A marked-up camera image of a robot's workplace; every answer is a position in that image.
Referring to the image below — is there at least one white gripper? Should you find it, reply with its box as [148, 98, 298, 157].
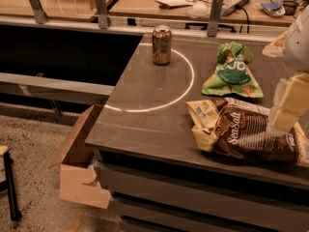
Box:
[267, 7, 309, 136]

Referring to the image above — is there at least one green chip bag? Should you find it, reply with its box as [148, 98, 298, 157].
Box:
[202, 42, 264, 98]

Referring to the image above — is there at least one brown sea salt chip bag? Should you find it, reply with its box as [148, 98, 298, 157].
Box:
[186, 98, 309, 167]

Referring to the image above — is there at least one grey metal bracket left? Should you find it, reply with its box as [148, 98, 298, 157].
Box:
[28, 0, 48, 24]

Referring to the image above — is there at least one grey power strip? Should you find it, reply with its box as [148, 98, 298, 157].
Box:
[221, 0, 250, 16]

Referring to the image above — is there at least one blue white packet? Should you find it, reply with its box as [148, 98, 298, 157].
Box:
[259, 2, 286, 17]

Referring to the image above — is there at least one white paper stack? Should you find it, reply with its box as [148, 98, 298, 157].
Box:
[155, 0, 194, 9]

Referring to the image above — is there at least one brown soda can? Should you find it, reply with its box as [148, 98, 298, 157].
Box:
[153, 25, 172, 65]

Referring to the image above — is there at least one grey metal bracket right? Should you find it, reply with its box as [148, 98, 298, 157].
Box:
[207, 0, 223, 37]

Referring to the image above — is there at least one white face mask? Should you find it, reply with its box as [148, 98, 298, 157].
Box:
[186, 1, 210, 18]

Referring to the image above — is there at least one grey metal bracket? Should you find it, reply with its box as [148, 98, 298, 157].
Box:
[28, 0, 48, 24]
[207, 0, 223, 37]
[95, 0, 110, 29]

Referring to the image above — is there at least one black power cable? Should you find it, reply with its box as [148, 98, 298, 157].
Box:
[235, 4, 251, 35]

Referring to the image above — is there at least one cardboard box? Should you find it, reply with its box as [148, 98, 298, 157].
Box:
[50, 104, 110, 209]

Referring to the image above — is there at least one black stool leg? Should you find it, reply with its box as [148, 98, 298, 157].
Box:
[0, 146, 22, 221]

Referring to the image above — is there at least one grey metal bracket middle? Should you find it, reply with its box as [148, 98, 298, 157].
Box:
[95, 0, 110, 29]

